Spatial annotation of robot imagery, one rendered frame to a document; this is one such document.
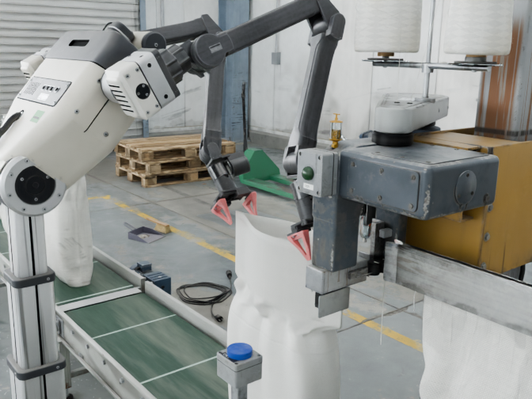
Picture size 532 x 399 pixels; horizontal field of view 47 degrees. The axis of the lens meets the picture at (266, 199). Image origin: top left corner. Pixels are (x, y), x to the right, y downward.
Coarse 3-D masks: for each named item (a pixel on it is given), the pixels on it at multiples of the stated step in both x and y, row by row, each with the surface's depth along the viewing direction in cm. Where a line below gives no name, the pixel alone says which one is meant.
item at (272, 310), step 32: (256, 224) 181; (288, 224) 175; (256, 256) 168; (288, 256) 159; (256, 288) 170; (288, 288) 161; (256, 320) 171; (288, 320) 161; (320, 320) 157; (288, 352) 160; (320, 352) 158; (256, 384) 173; (288, 384) 162; (320, 384) 160
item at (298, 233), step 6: (300, 228) 155; (306, 228) 157; (288, 234) 154; (294, 234) 152; (300, 234) 150; (306, 234) 150; (288, 240) 154; (294, 240) 153; (306, 240) 150; (300, 246) 153; (306, 246) 151; (300, 252) 153; (306, 252) 151; (306, 258) 152
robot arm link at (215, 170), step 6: (216, 162) 189; (222, 162) 190; (228, 162) 191; (210, 168) 189; (216, 168) 188; (222, 168) 189; (228, 168) 192; (210, 174) 190; (216, 174) 188; (222, 174) 187; (228, 174) 189
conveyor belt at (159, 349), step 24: (72, 312) 268; (96, 312) 269; (120, 312) 270; (144, 312) 270; (168, 312) 271; (96, 336) 246; (120, 336) 247; (144, 336) 247; (168, 336) 248; (192, 336) 248; (120, 360) 228; (144, 360) 229; (168, 360) 229; (192, 360) 229; (216, 360) 230; (144, 384) 213; (168, 384) 213; (192, 384) 213; (216, 384) 214
